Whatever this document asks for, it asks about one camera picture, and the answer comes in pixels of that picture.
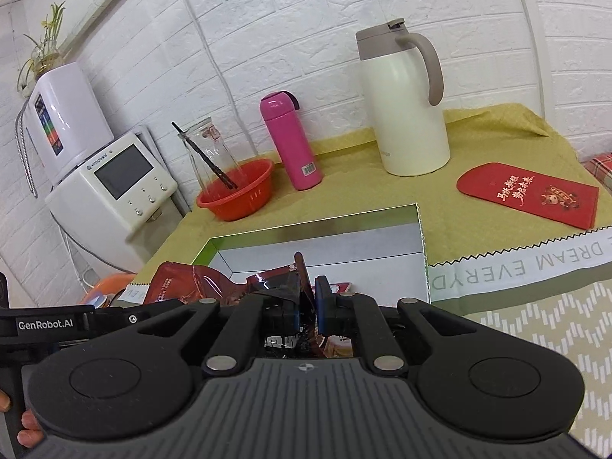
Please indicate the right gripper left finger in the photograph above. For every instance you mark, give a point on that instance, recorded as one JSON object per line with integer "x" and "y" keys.
{"x": 255, "y": 318}

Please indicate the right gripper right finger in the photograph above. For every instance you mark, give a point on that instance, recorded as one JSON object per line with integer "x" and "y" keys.
{"x": 358, "y": 317}

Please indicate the dark red foil snack bag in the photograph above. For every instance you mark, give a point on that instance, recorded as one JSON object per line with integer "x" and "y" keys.
{"x": 289, "y": 285}

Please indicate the person's left hand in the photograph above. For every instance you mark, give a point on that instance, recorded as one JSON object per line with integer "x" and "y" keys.
{"x": 31, "y": 434}

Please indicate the green cardboard box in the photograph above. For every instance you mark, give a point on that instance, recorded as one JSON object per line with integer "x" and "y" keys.
{"x": 380, "y": 253}

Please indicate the orange stool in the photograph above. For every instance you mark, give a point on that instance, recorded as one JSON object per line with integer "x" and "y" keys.
{"x": 106, "y": 289}

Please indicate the white screen appliance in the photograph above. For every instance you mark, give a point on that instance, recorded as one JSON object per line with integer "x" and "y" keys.
{"x": 117, "y": 207}

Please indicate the black stirring stick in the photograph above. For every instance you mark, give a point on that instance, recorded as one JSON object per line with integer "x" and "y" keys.
{"x": 221, "y": 175}

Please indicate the red plastic basket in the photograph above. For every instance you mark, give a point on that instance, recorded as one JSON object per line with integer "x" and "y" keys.
{"x": 254, "y": 193}

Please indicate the red envelope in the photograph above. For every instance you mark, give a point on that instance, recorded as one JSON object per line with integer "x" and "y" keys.
{"x": 556, "y": 199}

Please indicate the white water purifier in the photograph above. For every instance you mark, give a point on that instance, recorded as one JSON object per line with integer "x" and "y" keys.
{"x": 64, "y": 121}

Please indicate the pink water bottle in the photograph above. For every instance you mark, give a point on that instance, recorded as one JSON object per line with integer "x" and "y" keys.
{"x": 279, "y": 110}

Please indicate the glass carafe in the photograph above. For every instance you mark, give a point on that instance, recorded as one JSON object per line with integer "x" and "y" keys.
{"x": 206, "y": 135}

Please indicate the beige chevron mat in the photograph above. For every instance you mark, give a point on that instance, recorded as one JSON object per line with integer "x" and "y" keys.
{"x": 556, "y": 294}

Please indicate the olive yellow tablecloth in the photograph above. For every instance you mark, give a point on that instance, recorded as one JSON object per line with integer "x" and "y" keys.
{"x": 454, "y": 225}

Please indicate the cream thermos jug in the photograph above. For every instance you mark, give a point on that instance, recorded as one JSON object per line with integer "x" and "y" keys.
{"x": 403, "y": 87}

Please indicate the potted plant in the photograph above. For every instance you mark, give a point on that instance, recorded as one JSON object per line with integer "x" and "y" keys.
{"x": 45, "y": 54}

